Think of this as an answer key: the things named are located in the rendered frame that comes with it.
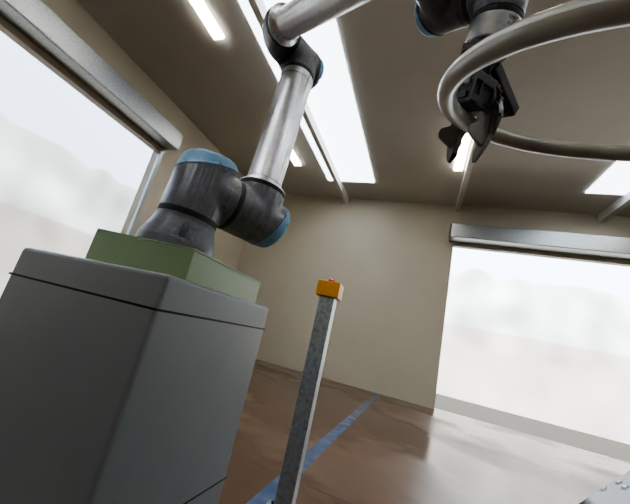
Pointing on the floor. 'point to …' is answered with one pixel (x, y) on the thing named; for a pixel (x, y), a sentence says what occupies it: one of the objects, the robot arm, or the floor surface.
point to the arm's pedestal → (110, 385)
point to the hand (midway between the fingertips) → (464, 157)
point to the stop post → (303, 415)
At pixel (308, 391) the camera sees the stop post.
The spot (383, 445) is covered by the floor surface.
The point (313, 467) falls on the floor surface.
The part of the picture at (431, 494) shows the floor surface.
